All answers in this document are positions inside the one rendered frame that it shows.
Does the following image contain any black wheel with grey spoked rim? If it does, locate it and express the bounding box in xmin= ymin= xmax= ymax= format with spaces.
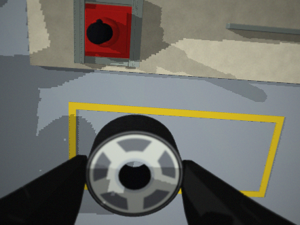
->
xmin=85 ymin=114 xmax=184 ymax=217

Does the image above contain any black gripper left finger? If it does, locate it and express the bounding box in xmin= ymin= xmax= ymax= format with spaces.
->
xmin=0 ymin=155 xmax=88 ymax=225

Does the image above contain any yellow rectangular outline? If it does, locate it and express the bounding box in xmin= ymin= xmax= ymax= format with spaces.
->
xmin=69 ymin=102 xmax=284 ymax=197

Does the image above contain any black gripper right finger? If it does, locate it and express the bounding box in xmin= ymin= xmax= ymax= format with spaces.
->
xmin=181 ymin=160 xmax=296 ymax=225

